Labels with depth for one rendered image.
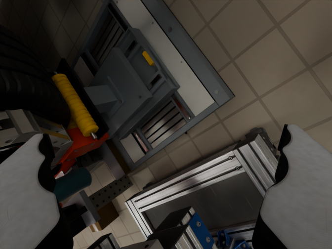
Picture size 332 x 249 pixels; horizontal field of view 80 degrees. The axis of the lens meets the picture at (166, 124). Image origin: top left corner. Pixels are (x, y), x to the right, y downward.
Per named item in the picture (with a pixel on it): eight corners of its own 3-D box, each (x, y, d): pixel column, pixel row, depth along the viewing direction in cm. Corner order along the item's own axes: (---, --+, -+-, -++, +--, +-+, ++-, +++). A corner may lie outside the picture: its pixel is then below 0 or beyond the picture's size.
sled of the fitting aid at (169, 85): (140, 29, 99) (126, 26, 92) (181, 86, 95) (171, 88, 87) (97, 91, 129) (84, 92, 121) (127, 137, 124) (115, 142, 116)
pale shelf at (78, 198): (83, 189, 102) (78, 192, 100) (101, 218, 100) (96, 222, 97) (58, 211, 127) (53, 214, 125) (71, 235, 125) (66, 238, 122)
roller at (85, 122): (64, 67, 75) (48, 67, 70) (105, 132, 71) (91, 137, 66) (59, 77, 78) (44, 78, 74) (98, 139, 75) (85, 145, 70)
